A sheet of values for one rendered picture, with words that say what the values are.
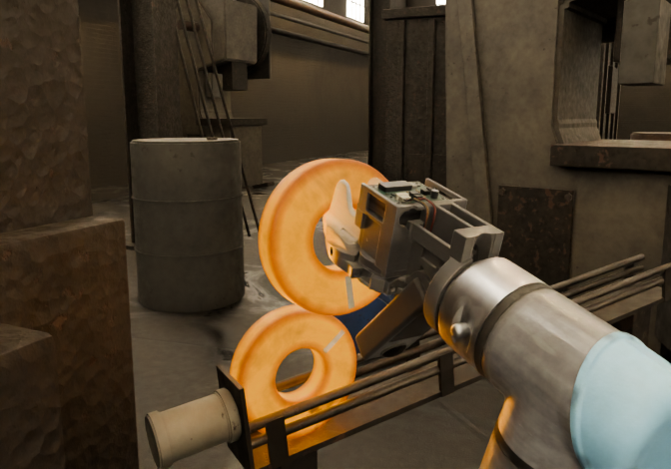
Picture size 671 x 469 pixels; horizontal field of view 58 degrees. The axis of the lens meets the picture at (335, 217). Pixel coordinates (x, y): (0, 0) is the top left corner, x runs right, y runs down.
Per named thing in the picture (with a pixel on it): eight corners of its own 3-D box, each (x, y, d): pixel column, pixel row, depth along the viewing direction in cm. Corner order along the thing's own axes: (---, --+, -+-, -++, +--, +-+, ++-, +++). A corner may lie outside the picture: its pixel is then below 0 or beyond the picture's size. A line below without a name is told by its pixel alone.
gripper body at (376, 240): (426, 175, 53) (527, 231, 44) (409, 260, 56) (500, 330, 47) (353, 180, 49) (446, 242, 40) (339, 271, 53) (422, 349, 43)
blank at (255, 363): (280, 451, 74) (292, 464, 71) (201, 374, 67) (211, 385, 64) (363, 358, 79) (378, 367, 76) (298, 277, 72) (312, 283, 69)
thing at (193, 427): (149, 453, 67) (141, 405, 65) (226, 425, 71) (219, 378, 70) (164, 481, 62) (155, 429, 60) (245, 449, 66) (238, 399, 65)
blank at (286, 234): (246, 172, 57) (260, 173, 54) (380, 149, 64) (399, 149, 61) (269, 325, 60) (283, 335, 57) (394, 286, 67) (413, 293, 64)
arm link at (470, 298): (541, 364, 44) (455, 391, 40) (496, 330, 47) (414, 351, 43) (569, 274, 41) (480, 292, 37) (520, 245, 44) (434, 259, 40)
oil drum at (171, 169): (113, 304, 323) (102, 138, 308) (184, 277, 376) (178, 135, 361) (203, 320, 298) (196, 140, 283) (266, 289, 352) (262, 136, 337)
